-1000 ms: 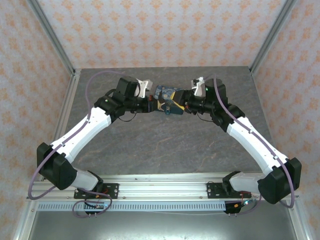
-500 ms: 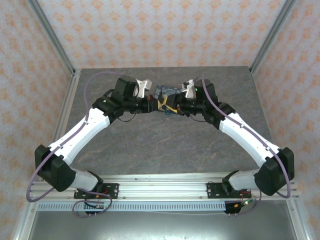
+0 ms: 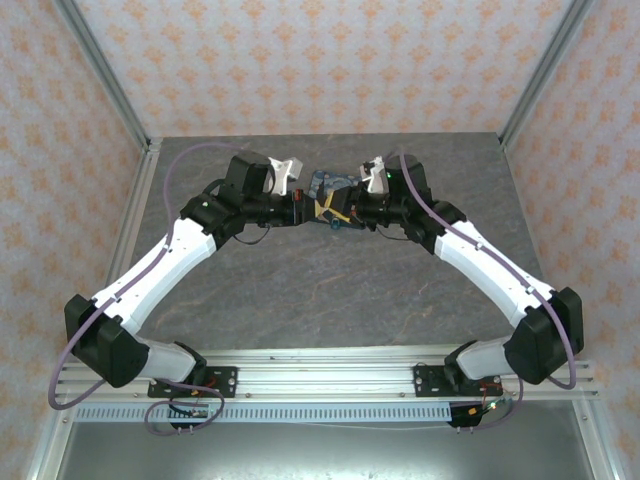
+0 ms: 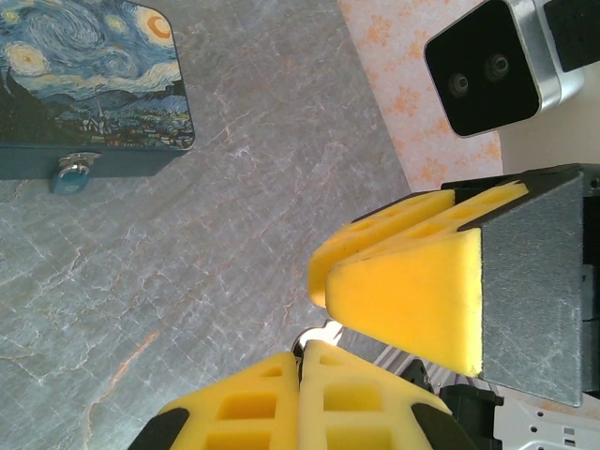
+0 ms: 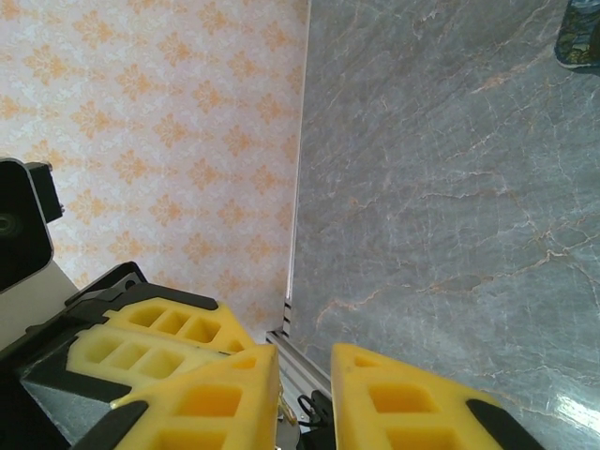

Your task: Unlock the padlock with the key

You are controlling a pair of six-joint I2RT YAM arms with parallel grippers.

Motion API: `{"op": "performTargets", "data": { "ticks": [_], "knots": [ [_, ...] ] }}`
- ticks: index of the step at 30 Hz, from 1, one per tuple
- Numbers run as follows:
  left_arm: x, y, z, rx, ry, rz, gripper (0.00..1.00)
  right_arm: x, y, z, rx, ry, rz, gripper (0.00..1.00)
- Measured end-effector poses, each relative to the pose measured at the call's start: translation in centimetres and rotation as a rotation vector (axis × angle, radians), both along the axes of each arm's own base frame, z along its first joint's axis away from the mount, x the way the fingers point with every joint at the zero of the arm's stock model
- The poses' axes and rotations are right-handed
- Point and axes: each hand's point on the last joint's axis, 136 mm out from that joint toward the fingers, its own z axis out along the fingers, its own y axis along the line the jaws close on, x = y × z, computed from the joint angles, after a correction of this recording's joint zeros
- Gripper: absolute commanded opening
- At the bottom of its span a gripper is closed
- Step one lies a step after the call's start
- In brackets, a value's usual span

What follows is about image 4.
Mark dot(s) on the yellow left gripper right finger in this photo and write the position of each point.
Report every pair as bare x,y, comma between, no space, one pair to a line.
356,408

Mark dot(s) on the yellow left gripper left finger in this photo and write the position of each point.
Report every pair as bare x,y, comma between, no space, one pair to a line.
244,412

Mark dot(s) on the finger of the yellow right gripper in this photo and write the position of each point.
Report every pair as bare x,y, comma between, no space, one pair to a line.
375,234
422,300

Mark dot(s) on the small silver key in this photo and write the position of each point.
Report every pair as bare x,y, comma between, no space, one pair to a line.
323,334

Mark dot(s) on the blue padlock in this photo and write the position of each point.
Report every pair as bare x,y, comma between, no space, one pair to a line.
70,180

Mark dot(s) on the starry night tin box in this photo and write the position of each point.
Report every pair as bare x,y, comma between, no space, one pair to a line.
94,70

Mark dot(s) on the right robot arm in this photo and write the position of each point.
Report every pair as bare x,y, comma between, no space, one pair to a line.
539,422

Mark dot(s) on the silver box hasp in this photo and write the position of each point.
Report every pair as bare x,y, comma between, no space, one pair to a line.
83,157

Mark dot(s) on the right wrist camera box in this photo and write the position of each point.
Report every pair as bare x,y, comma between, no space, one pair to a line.
483,70

